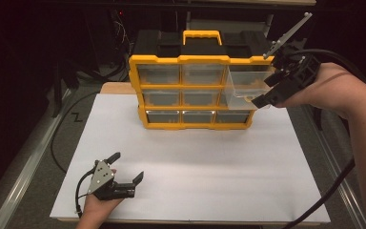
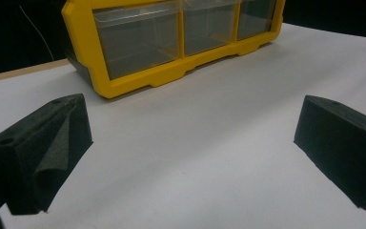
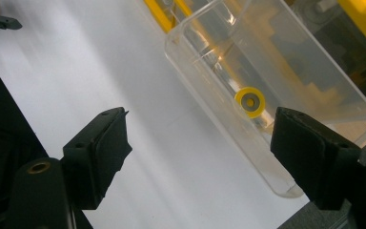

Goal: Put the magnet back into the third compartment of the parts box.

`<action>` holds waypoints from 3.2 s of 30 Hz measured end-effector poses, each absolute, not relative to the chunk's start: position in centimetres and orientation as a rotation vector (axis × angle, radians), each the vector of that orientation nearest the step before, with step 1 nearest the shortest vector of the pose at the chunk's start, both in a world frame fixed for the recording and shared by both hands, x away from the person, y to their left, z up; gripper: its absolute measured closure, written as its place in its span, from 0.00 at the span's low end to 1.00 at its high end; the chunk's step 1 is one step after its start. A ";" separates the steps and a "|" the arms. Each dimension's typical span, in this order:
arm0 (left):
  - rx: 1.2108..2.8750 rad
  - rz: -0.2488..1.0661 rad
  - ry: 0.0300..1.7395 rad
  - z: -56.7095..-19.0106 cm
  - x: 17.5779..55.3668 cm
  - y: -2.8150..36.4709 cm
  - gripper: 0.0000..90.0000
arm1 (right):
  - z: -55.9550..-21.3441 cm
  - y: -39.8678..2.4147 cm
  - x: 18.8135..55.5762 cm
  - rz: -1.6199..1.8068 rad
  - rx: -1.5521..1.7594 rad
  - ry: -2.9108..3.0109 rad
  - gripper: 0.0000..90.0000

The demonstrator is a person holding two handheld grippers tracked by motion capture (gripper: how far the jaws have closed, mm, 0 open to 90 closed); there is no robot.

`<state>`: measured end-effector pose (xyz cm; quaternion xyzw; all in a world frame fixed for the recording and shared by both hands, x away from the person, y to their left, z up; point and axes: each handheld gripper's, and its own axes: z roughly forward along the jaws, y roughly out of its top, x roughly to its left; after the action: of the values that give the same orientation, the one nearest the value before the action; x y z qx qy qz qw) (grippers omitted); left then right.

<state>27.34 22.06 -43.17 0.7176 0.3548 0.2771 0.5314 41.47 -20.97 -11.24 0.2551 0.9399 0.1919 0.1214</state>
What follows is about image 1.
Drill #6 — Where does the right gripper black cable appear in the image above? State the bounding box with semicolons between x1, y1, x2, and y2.
280;48;366;229

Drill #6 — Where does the clear plastic drawer bin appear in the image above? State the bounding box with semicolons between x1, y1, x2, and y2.
225;70;282;111

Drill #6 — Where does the white board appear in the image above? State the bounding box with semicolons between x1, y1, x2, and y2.
50;93;332;223

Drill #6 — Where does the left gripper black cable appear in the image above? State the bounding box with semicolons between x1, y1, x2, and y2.
73;168;97;219

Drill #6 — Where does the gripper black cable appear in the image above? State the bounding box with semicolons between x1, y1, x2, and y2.
280;48;366;229
73;168;97;219

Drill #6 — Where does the bundle of thin wires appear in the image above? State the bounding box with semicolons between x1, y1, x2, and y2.
109;9;135;53

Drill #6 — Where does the thin black floor cable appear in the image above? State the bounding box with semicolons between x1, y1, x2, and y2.
50;91;101;175

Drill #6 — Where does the person's left hand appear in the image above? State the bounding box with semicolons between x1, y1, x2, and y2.
81;168;125;223

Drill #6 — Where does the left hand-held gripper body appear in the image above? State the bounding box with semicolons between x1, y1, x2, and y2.
88;159;137;201

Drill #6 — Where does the metal rail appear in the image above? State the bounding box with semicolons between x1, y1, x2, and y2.
299;104;366;229
0;89;72;229

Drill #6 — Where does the black stand leg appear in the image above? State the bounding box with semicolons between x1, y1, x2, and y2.
314;108;328;132
51;60;80;118

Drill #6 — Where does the set of small clear drawers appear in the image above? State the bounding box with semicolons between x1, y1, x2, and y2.
136;63;253;125

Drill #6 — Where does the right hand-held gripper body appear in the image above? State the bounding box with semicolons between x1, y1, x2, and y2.
262;11;322;108

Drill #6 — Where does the yellow black organizer cabinet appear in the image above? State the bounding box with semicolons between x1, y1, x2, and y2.
128;30;279;131

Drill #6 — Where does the wooden board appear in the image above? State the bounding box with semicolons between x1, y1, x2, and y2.
56;81;330;227

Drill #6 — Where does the person's right hand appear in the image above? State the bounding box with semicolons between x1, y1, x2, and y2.
275;62;352;119

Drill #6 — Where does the grey box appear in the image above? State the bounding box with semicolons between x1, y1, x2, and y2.
186;18;274;33

